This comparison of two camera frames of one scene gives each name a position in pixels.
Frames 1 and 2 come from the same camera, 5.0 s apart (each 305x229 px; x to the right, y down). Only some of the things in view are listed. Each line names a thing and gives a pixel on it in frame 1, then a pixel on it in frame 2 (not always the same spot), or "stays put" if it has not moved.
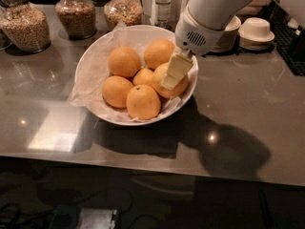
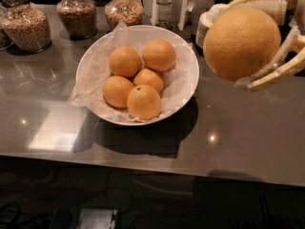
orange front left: x=114 y=91 stays put
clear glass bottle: x=163 y=5 stays put
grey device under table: x=74 y=217 stays put
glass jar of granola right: x=122 y=7 stays put
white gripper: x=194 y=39 to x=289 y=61
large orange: x=166 y=91 to x=239 y=43
